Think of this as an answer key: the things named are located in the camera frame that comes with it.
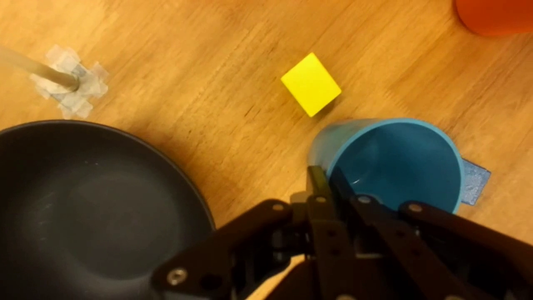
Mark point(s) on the orange plastic cup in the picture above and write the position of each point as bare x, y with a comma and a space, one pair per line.
494, 17

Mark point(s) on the black bowl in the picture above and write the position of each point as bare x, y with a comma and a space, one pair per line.
84, 222

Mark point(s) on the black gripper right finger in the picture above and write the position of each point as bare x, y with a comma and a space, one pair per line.
434, 250

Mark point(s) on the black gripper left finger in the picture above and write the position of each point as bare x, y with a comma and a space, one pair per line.
234, 244

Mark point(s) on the blue plastic cup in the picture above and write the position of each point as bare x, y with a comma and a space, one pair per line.
401, 167

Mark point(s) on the clear plastic stick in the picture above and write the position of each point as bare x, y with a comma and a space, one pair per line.
34, 67

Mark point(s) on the white tape patch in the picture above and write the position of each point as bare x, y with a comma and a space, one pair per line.
86, 92

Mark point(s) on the blue tape patch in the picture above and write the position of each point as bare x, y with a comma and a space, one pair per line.
477, 182

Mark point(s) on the yellow cube block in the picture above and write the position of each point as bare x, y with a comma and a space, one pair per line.
311, 84

